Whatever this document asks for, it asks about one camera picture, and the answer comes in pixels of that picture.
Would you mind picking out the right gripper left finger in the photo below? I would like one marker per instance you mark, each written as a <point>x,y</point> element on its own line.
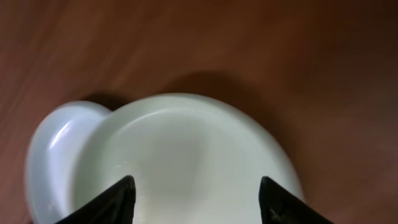
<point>114,206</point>

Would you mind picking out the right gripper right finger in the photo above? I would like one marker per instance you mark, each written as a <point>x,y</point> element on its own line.
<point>279,206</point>

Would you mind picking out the light blue plate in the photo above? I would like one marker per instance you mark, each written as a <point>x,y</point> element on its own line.
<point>51,157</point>
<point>194,160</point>

